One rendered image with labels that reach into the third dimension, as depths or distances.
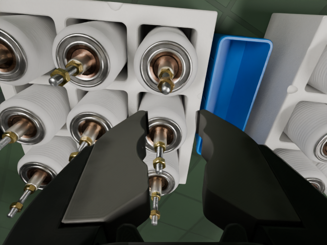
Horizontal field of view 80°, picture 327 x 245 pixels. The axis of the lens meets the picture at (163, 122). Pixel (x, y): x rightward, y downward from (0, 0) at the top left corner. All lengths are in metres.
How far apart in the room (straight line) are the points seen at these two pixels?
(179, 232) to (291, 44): 0.87
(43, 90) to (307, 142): 0.49
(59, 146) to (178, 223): 0.69
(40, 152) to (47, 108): 0.11
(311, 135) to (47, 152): 0.50
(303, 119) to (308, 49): 0.13
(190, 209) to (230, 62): 0.62
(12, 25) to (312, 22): 0.46
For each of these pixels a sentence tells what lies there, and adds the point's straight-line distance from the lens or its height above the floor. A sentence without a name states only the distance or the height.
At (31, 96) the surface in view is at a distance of 0.41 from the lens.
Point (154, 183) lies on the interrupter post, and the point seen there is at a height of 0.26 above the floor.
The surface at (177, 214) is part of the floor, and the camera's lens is 0.95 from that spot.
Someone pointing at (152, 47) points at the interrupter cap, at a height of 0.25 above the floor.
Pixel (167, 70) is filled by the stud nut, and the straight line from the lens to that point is 0.26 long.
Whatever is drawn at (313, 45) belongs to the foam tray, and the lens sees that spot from 0.44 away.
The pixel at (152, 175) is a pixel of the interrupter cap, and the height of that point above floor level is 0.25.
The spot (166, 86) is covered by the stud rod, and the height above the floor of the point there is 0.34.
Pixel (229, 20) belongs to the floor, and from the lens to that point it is 0.56.
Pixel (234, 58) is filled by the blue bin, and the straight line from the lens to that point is 0.57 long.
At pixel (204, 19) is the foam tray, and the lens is 0.36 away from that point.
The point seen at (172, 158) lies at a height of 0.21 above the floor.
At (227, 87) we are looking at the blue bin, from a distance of 0.60.
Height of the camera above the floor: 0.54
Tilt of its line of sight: 60 degrees down
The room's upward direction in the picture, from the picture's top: 179 degrees counter-clockwise
